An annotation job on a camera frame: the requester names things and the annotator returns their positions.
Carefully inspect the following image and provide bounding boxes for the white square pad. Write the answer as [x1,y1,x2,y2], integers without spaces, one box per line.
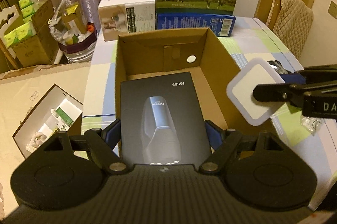
[226,58,285,126]

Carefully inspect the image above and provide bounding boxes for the black product box FS889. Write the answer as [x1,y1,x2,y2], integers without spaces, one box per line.
[120,72,211,168]

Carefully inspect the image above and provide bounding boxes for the small clear plastic bag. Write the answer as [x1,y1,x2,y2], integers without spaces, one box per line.
[300,116,322,135]

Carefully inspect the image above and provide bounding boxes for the quilted beige chair cover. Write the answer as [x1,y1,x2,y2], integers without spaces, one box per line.
[266,0,314,58]

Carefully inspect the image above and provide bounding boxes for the open white gift box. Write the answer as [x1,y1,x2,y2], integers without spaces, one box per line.
[13,84,83,159]

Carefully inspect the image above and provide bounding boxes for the checked bed sheet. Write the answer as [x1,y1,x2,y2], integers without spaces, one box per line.
[82,18,336,210]

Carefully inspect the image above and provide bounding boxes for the open brown cardboard box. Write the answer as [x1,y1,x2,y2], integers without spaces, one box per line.
[114,27,275,166]

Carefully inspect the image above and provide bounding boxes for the flat dark blue box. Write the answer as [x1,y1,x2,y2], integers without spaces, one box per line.
[156,13,236,37]

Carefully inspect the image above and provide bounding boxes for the round bin with clutter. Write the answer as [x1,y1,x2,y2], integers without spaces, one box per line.
[48,0,98,63]

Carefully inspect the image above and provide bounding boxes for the cardboard box with tissue packs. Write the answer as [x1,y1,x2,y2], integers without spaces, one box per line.
[1,0,59,68]

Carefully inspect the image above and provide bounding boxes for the white appliance box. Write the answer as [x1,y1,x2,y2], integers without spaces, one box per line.
[98,0,155,41]

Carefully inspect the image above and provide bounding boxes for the wall socket plate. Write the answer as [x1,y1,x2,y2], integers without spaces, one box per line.
[328,1,337,19]

